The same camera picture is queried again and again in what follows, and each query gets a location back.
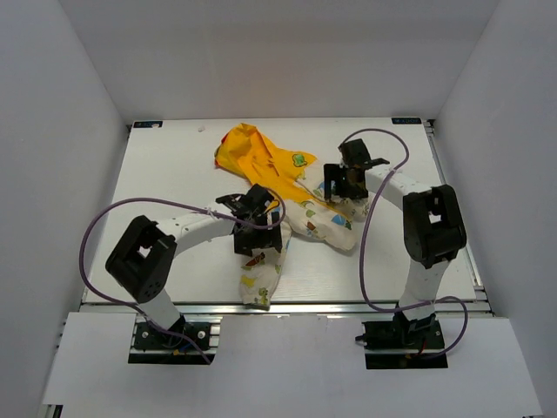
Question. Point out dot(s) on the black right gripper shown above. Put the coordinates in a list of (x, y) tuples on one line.
[(332, 172)]

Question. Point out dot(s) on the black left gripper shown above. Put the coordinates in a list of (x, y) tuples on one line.
[(268, 238)]

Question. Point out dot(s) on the yellow dinosaur print kids jacket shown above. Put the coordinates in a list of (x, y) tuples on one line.
[(298, 178)]

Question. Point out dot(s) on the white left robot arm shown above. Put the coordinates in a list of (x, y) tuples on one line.
[(141, 260)]

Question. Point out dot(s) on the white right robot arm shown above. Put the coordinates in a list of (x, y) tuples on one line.
[(433, 228)]

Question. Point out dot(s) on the dark blue corner label right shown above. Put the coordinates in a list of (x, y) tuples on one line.
[(406, 121)]

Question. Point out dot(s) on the dark blue corner label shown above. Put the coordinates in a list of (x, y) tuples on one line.
[(406, 121), (150, 124)]

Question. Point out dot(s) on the dark blue corner label left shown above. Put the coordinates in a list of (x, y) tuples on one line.
[(150, 124)]

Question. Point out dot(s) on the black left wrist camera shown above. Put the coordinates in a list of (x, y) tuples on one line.
[(253, 203)]

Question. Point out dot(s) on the aluminium right side rail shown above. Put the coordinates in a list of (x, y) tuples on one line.
[(455, 219)]

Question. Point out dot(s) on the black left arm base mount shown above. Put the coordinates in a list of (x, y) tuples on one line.
[(196, 344)]

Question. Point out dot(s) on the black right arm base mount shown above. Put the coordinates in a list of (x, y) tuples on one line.
[(400, 343)]

